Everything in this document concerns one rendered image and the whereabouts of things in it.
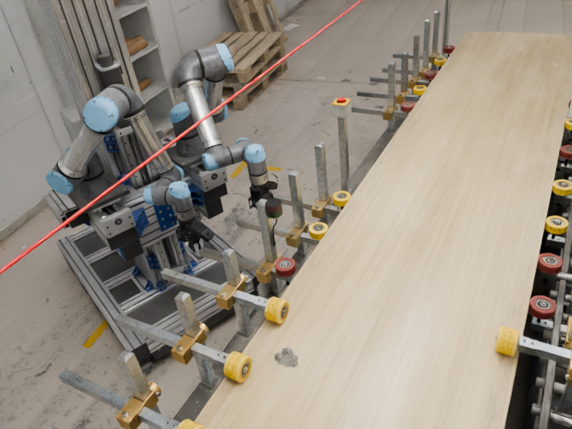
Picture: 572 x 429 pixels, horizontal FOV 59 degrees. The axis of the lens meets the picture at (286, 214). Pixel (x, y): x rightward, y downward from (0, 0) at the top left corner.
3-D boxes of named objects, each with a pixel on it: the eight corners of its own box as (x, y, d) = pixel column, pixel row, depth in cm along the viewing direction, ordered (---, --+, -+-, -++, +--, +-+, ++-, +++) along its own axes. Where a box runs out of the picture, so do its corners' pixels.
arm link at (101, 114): (83, 183, 221) (136, 100, 189) (64, 203, 210) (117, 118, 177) (60, 166, 219) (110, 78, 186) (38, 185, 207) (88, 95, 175)
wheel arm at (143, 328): (116, 326, 176) (112, 318, 174) (123, 318, 178) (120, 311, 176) (237, 374, 154) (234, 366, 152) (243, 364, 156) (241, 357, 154)
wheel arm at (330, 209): (264, 202, 252) (263, 194, 250) (267, 197, 255) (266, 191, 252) (345, 219, 234) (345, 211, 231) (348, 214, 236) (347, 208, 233)
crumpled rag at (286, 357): (270, 355, 162) (269, 350, 160) (288, 345, 164) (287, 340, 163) (284, 374, 155) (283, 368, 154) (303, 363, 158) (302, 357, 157)
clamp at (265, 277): (257, 281, 202) (255, 271, 199) (273, 260, 211) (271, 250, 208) (269, 284, 200) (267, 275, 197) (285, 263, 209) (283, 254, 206)
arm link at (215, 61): (191, 111, 252) (191, 43, 201) (220, 104, 256) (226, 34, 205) (200, 133, 249) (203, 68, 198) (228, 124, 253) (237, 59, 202)
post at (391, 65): (387, 137, 319) (388, 62, 291) (389, 134, 321) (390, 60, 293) (392, 138, 317) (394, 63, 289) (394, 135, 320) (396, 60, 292)
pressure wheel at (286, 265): (274, 288, 201) (270, 266, 194) (283, 275, 207) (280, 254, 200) (292, 294, 198) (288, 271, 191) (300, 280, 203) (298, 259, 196)
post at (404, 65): (399, 123, 338) (401, 52, 310) (401, 121, 340) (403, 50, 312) (404, 124, 336) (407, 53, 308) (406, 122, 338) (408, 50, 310)
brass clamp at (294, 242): (285, 245, 220) (283, 236, 217) (299, 227, 229) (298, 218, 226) (298, 248, 217) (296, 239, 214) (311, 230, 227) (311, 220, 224)
